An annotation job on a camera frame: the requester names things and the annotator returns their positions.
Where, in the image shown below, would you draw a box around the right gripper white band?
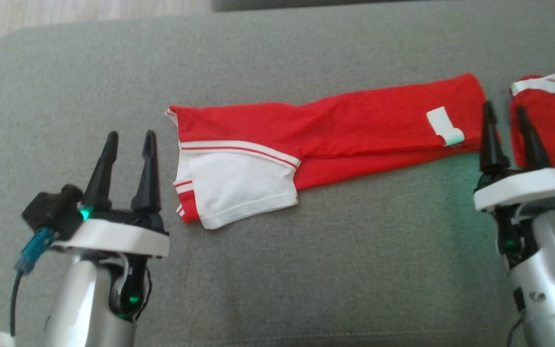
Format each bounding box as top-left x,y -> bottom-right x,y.
473,100 -> 555,213

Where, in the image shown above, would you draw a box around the red shorts white stripes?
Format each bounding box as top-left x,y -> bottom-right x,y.
509,72 -> 555,170

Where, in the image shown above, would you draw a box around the long grey sofa seat cushion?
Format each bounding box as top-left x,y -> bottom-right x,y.
211,0 -> 406,12

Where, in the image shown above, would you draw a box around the large grey ottoman cushion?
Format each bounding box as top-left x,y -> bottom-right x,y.
0,0 -> 555,347

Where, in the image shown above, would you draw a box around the red jersey white sleeves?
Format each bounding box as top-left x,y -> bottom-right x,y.
165,72 -> 488,230

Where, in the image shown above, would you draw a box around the left arm cable teal plug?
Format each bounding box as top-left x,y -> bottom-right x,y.
10,227 -> 57,338

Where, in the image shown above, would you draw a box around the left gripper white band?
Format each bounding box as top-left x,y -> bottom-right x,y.
52,129 -> 171,258

